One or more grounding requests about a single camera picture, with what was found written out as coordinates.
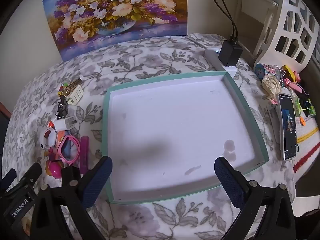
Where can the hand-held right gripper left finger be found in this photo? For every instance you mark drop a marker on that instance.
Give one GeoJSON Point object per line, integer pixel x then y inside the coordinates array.
{"type": "Point", "coordinates": [96, 182]}

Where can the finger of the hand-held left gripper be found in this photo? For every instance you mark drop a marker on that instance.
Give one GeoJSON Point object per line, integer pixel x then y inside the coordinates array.
{"type": "Point", "coordinates": [31, 175]}
{"type": "Point", "coordinates": [8, 177]}

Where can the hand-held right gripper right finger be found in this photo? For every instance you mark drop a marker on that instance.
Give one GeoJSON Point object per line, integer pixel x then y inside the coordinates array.
{"type": "Point", "coordinates": [228, 182]}

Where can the pink and yellow doll toy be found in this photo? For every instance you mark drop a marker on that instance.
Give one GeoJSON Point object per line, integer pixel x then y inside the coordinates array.
{"type": "Point", "coordinates": [53, 170]}

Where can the magenta plastic bar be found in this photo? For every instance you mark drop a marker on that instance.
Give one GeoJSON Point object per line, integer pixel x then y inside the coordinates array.
{"type": "Point", "coordinates": [84, 155]}

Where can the pink loop band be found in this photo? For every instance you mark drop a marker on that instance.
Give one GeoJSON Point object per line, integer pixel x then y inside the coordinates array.
{"type": "Point", "coordinates": [68, 150]}

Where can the orange blue toy bus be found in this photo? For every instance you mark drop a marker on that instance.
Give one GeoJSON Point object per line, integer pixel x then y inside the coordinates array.
{"type": "Point", "coordinates": [60, 138]}

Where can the white cube box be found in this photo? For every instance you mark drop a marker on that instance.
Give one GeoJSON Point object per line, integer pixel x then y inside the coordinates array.
{"type": "Point", "coordinates": [65, 124]}

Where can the black toy car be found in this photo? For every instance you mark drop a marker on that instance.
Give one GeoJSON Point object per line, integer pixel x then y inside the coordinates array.
{"type": "Point", "coordinates": [62, 107]}

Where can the teal-rimmed white tray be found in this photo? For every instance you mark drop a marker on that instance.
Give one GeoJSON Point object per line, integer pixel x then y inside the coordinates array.
{"type": "Point", "coordinates": [175, 130]}

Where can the cream hair claw clip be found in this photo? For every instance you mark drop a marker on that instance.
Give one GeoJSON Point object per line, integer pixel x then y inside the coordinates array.
{"type": "Point", "coordinates": [76, 96]}

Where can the colourful toy bricks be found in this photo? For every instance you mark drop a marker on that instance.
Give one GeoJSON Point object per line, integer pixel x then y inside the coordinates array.
{"type": "Point", "coordinates": [61, 88]}

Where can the gold patterned hair clip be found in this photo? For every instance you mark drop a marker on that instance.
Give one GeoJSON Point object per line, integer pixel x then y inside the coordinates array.
{"type": "Point", "coordinates": [72, 85]}

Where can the brown wooden furniture edge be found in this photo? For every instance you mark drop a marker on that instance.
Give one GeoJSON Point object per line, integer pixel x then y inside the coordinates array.
{"type": "Point", "coordinates": [3, 108]}

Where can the white phone case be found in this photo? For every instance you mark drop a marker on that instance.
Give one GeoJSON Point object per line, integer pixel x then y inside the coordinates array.
{"type": "Point", "coordinates": [274, 122]}

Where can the black smartphone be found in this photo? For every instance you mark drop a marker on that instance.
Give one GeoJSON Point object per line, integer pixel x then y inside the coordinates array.
{"type": "Point", "coordinates": [287, 130]}

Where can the white cloth with coloured stripes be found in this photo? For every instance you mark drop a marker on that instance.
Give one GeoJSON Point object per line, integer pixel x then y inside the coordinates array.
{"type": "Point", "coordinates": [307, 130]}

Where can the cream knitted flower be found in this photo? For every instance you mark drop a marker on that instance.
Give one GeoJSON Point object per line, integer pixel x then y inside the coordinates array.
{"type": "Point", "coordinates": [271, 86]}

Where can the white power strip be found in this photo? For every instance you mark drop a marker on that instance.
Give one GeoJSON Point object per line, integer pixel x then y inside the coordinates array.
{"type": "Point", "coordinates": [227, 70]}

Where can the pile of colourful hair accessories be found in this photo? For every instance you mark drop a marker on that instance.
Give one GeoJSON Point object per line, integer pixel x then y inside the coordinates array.
{"type": "Point", "coordinates": [292, 76]}

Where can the black charger adapter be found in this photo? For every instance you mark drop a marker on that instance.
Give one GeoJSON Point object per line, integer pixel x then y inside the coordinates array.
{"type": "Point", "coordinates": [230, 53]}

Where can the grey floral blanket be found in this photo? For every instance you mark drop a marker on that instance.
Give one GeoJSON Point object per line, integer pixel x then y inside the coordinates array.
{"type": "Point", "coordinates": [150, 55]}

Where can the flower painting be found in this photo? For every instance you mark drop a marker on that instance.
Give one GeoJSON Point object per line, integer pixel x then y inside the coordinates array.
{"type": "Point", "coordinates": [112, 12]}

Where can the white lattice basket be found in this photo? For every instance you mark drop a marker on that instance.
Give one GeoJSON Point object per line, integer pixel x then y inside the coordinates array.
{"type": "Point", "coordinates": [281, 6]}

